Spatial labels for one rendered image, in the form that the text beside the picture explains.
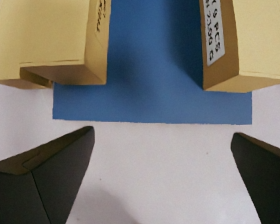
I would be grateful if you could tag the brown cardboard carton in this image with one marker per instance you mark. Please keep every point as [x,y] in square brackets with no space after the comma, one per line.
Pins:
[66,41]
[240,44]
[12,22]

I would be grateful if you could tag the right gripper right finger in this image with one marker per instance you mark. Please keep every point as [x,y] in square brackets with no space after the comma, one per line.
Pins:
[258,163]

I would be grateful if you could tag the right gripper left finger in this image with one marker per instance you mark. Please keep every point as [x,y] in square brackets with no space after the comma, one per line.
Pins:
[40,185]

